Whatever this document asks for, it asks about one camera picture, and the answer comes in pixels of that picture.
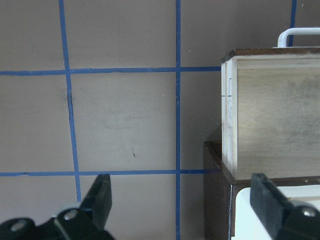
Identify white plastic tray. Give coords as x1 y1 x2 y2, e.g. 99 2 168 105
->
232 185 320 240

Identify dark brown wooden cabinet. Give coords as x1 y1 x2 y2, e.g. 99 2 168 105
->
203 141 320 240

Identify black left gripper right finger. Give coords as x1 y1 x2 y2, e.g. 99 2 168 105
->
249 173 294 240

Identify white drawer handle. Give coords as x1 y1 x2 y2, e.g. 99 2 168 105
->
277 27 320 48

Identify light wooden drawer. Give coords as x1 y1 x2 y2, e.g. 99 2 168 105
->
221 47 320 180

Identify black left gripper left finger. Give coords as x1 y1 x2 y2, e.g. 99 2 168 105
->
79 174 112 230

